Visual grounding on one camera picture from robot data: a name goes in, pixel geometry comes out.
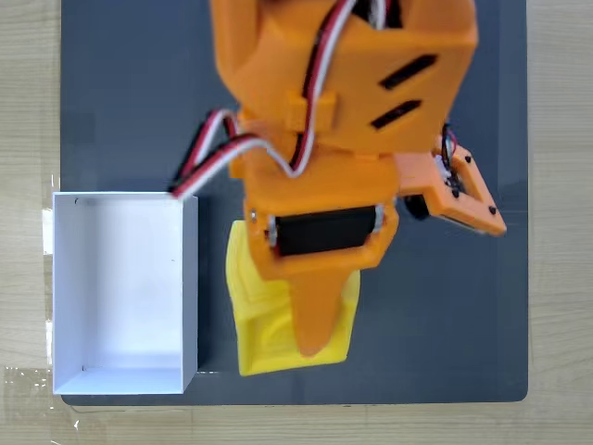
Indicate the yellow toy block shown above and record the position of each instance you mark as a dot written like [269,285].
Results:
[261,343]

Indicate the white open cardboard box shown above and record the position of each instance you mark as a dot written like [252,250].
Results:
[125,287]

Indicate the dark grey table mat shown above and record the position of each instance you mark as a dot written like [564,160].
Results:
[440,301]

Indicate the white tape strip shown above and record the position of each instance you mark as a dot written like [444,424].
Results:
[47,232]
[49,343]

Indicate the clear tape patch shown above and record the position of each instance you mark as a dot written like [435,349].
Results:
[28,385]

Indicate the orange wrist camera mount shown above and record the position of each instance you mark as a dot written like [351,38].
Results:
[468,204]

